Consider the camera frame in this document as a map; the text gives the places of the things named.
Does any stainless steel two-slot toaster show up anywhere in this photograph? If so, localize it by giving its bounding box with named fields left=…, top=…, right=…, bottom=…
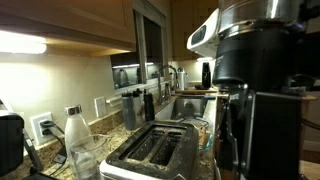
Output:
left=100, top=121, right=199, bottom=180

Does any under-cabinet light strip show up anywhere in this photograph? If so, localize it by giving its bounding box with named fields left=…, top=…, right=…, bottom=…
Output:
left=0, top=31, right=47, bottom=54

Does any kitchen window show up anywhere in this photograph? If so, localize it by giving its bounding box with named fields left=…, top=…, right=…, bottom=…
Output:
left=111, top=11, right=163, bottom=90

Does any white light switch plate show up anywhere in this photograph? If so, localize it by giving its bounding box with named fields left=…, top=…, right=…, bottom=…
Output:
left=94, top=97, right=106, bottom=117

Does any white sports water bottle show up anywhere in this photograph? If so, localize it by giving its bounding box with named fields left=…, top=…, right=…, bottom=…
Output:
left=133, top=88, right=144, bottom=127

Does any stainless steel sink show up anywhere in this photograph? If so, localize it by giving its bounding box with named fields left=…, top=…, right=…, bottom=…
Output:
left=155, top=96, right=207, bottom=120

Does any clear bottle with steel cap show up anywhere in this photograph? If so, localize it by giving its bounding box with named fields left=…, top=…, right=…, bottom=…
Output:
left=65, top=105, right=91, bottom=166

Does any black power plug and cable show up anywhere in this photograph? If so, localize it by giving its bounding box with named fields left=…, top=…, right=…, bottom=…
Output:
left=39, top=119, right=69, bottom=176

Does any wooden upper cabinet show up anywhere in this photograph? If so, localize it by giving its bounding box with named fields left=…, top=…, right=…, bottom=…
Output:
left=0, top=0, right=136, bottom=57

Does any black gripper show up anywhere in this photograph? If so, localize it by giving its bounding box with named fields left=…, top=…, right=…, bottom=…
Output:
left=213, top=29, right=302, bottom=180

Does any clear glass baking dish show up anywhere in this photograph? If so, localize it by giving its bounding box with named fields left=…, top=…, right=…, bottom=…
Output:
left=182, top=117, right=211, bottom=150

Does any white wall power outlet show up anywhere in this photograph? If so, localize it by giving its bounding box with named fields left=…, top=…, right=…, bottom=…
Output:
left=30, top=112, right=52, bottom=145

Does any chrome kitchen faucet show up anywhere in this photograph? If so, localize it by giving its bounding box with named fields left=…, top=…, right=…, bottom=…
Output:
left=158, top=65, right=180, bottom=105

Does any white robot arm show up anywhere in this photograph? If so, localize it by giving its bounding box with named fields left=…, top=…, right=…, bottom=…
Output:
left=187, top=0, right=320, bottom=180

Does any black coffee maker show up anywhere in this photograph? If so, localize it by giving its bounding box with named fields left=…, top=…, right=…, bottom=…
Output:
left=0, top=99, right=59, bottom=180

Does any black bottle by sink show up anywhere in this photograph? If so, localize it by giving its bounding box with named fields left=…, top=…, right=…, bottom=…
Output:
left=202, top=62, right=211, bottom=89

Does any clear glass measuring cup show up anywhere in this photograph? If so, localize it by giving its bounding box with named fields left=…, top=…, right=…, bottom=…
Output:
left=70, top=134, right=108, bottom=180

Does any grey sports water bottle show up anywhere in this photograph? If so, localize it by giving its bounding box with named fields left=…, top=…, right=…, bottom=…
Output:
left=122, top=92, right=136, bottom=130

